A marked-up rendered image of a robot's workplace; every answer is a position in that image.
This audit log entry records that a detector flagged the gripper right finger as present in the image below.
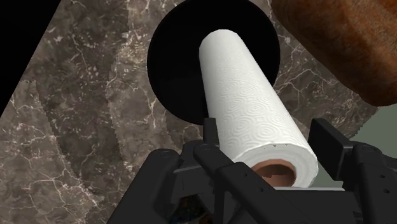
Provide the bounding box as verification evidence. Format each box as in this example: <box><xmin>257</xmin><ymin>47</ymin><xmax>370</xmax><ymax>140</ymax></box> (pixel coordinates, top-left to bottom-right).
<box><xmin>307</xmin><ymin>118</ymin><xmax>397</xmax><ymax>224</ymax></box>

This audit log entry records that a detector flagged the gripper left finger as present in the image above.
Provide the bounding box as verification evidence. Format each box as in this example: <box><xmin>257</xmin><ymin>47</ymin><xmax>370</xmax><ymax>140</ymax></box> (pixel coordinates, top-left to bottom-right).
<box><xmin>106</xmin><ymin>117</ymin><xmax>281</xmax><ymax>224</ymax></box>

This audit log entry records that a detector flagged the black round base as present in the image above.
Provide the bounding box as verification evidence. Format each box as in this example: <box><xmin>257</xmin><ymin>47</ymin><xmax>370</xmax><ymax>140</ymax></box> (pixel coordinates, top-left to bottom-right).
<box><xmin>146</xmin><ymin>0</ymin><xmax>281</xmax><ymax>126</ymax></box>

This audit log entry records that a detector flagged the white paper towel roll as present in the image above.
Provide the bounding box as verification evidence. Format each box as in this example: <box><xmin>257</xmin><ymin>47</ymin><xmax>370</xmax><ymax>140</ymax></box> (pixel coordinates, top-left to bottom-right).
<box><xmin>198</xmin><ymin>29</ymin><xmax>319</xmax><ymax>189</ymax></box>

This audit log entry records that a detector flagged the brown rounded object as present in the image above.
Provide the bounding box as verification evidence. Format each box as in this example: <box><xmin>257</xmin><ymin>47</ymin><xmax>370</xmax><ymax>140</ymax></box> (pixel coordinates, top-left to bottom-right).
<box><xmin>270</xmin><ymin>0</ymin><xmax>397</xmax><ymax>108</ymax></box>

